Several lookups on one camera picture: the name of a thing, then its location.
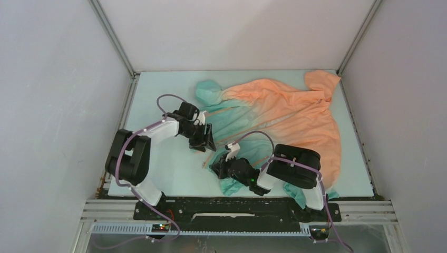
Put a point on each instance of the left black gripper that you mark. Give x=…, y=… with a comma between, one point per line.
x=203, y=140

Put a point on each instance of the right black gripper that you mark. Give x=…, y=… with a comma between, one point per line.
x=220, y=168

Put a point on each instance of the orange and teal jacket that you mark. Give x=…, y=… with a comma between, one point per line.
x=264, y=112

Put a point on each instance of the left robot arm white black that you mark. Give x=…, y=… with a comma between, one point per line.
x=129, y=156

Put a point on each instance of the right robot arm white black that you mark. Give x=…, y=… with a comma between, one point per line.
x=299, y=167

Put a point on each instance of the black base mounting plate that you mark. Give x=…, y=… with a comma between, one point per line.
x=236, y=213

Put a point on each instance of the left small circuit board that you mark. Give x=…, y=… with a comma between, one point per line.
x=162, y=227

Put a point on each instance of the small circuit board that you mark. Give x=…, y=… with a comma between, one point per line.
x=162, y=227
x=319, y=231

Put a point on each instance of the right small circuit board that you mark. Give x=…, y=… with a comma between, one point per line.
x=319, y=231

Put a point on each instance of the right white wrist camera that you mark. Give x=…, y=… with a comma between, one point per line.
x=233, y=149

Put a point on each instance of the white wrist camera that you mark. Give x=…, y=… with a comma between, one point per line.
x=200, y=118
x=233, y=149

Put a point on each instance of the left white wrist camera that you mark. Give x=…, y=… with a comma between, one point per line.
x=200, y=118

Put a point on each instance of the left corner metal post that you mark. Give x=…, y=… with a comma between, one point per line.
x=111, y=34

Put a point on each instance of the corner metal post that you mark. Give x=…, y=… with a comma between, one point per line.
x=111, y=34
x=372, y=12

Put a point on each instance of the grey slotted cable duct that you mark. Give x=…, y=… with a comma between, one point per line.
x=144, y=229

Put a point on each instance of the aluminium frame rail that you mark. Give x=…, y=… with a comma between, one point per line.
x=343, y=212

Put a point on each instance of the right corner metal post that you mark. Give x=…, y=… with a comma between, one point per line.
x=372, y=12

